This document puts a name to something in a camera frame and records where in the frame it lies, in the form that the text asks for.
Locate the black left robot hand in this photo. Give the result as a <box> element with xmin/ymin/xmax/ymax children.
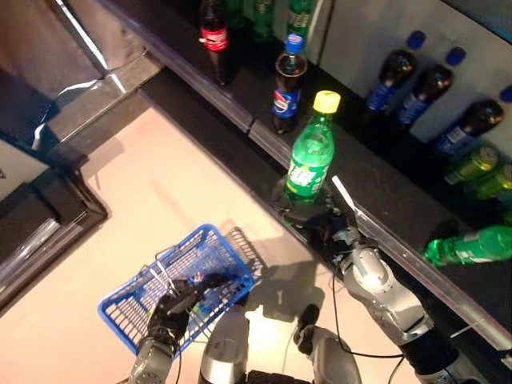
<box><xmin>146</xmin><ymin>273</ymin><xmax>231</xmax><ymax>354</ymax></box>

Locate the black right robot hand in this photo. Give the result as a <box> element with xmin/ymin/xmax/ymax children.
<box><xmin>275</xmin><ymin>190</ymin><xmax>362</xmax><ymax>258</ymax></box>

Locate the blue plastic shopping basket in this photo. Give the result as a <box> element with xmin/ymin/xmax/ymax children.
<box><xmin>98</xmin><ymin>222</ymin><xmax>257</xmax><ymax>358</ymax></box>

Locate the white plastic strip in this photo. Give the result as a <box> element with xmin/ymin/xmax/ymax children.
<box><xmin>330</xmin><ymin>174</ymin><xmax>358</xmax><ymax>212</ymax></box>

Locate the silver left robot leg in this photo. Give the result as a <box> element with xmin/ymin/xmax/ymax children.
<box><xmin>198</xmin><ymin>305</ymin><xmax>251</xmax><ymax>384</ymax></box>

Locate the silver robot leg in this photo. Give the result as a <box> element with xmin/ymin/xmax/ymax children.
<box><xmin>198</xmin><ymin>305</ymin><xmax>251</xmax><ymax>384</ymax></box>
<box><xmin>294</xmin><ymin>326</ymin><xmax>363</xmax><ymax>384</ymax></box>

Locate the black shelf base plinth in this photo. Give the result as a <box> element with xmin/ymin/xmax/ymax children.
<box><xmin>138</xmin><ymin>66</ymin><xmax>512</xmax><ymax>384</ymax></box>

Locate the silver right robot leg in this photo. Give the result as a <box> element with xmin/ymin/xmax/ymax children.
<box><xmin>294</xmin><ymin>326</ymin><xmax>363</xmax><ymax>384</ymax></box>

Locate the black low shelf unit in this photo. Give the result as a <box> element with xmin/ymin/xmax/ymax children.
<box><xmin>0</xmin><ymin>166</ymin><xmax>110</xmax><ymax>311</ymax></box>

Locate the dark grey floor plinth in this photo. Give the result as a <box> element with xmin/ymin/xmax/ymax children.
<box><xmin>46</xmin><ymin>54</ymin><xmax>163</xmax><ymax>161</ymax></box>

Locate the Coca-Cola bottle red label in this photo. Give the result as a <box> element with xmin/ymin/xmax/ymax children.
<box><xmin>198</xmin><ymin>0</ymin><xmax>234</xmax><ymax>87</ymax></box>

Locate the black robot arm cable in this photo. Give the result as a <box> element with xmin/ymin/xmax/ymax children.
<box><xmin>293</xmin><ymin>271</ymin><xmax>407</xmax><ymax>384</ymax></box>

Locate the dark metal frame post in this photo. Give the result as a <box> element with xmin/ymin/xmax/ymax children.
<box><xmin>51</xmin><ymin>0</ymin><xmax>128</xmax><ymax>96</ymax></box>

